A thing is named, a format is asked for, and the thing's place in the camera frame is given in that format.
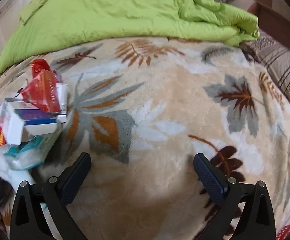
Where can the brown upholstered headboard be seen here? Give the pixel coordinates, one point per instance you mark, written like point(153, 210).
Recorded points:
point(272, 17)

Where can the white and blue box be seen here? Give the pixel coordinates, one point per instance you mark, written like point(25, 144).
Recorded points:
point(17, 122)

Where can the white crumpled tissue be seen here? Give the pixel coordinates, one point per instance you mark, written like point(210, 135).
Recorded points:
point(2, 162)

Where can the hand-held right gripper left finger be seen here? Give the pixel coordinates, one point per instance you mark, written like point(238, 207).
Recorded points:
point(71, 187)

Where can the red plastic basket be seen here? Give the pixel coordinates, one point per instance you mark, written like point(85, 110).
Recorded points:
point(287, 231)

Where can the beige leaf-print blanket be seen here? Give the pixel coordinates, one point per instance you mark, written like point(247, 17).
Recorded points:
point(160, 92)

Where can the red paper packet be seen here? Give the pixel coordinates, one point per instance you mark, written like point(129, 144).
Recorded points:
point(43, 90)

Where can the teal tissue packet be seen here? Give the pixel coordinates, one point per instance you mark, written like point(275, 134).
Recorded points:
point(34, 145)

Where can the red foil wrapper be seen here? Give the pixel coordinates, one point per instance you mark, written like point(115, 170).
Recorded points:
point(41, 66)

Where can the white medicine box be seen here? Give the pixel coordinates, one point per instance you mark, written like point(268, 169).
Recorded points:
point(62, 97)

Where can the striped brown pillow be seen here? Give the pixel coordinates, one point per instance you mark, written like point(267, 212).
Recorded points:
point(285, 62)

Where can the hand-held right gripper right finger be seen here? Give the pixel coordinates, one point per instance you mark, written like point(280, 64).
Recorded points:
point(211, 180)

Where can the green quilt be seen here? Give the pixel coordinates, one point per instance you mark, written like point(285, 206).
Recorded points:
point(109, 12)

